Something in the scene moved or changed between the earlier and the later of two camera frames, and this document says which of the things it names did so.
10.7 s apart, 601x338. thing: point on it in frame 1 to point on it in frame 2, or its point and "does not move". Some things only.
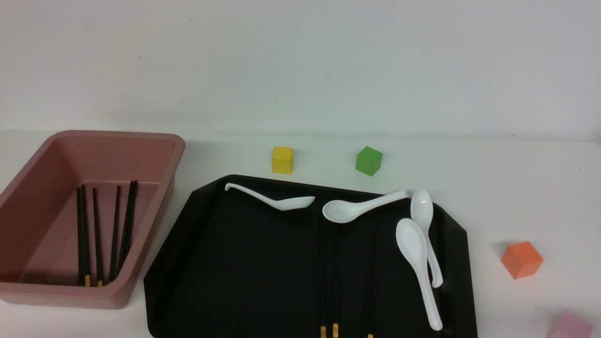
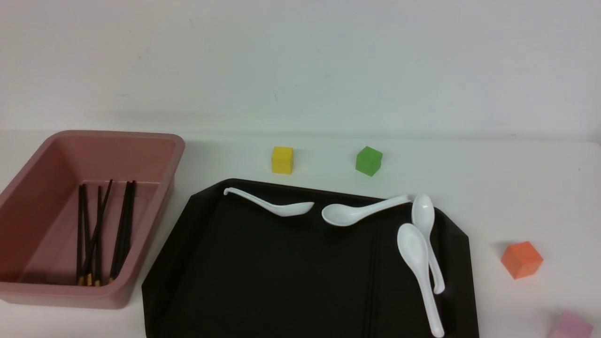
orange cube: [522, 260] does not move
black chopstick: [371, 313] does not move
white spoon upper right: [421, 211] does not move
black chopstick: [323, 281] to [97, 228]
